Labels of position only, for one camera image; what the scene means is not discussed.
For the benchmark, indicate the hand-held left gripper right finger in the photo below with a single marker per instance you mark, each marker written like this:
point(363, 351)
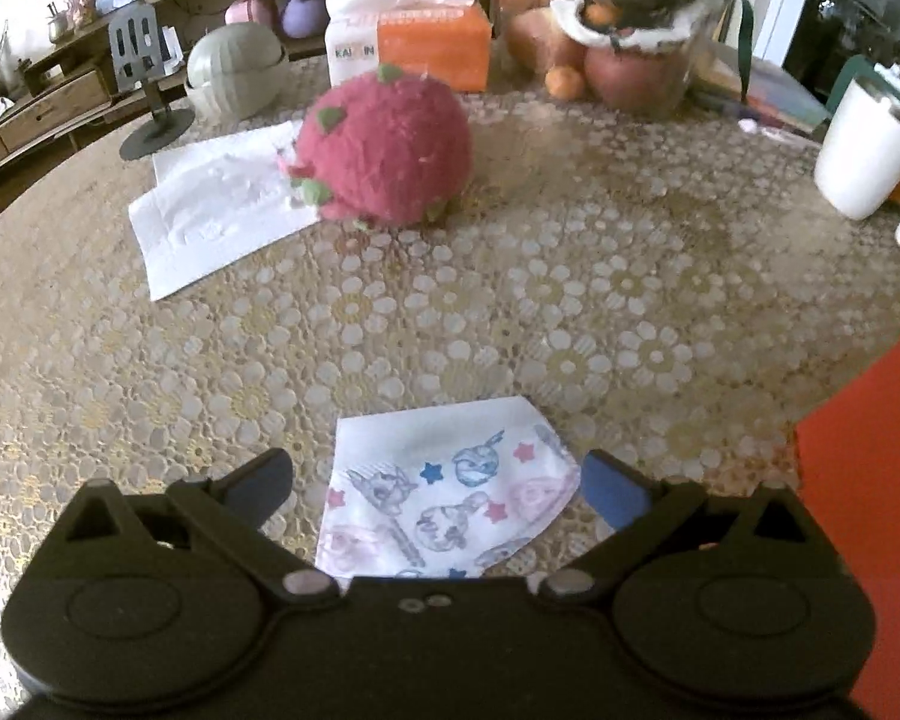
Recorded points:
point(611, 491)

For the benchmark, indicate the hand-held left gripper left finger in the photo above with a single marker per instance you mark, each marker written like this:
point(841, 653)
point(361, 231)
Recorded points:
point(259, 480)

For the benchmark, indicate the printed white face mask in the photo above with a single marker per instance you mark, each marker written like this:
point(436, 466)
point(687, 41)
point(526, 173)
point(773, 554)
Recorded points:
point(450, 480)

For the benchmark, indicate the white and orange cardboard box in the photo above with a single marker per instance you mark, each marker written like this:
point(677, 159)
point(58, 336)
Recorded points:
point(870, 502)

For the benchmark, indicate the gold lace tablecloth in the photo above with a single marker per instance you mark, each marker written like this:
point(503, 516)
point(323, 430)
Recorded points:
point(495, 277)

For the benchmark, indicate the white paper napkin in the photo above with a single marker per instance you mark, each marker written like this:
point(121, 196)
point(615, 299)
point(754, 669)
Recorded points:
point(210, 202)

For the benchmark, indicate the pale green ceramic jar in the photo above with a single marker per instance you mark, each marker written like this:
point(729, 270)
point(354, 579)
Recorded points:
point(232, 67)

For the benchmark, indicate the white mug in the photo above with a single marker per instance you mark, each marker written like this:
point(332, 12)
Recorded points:
point(859, 157)

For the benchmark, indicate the red apple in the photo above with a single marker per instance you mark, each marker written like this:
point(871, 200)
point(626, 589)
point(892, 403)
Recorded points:
point(630, 75)

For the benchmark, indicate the stack of books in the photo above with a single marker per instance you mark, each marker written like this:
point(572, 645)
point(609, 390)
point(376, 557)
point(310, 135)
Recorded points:
point(765, 101)

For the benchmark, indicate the wooden cabinet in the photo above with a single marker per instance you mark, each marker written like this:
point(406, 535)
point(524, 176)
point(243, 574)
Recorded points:
point(45, 101)

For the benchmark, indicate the bag of oranges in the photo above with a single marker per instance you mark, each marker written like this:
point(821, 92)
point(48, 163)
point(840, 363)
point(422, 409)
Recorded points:
point(667, 52)

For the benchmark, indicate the grey phone stand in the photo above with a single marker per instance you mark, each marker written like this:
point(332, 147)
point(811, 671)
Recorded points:
point(135, 37)

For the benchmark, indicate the pink vase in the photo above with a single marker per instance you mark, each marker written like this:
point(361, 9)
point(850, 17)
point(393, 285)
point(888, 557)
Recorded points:
point(251, 11)

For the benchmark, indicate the orange and white tissue pack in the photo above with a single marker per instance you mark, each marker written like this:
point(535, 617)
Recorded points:
point(435, 37)

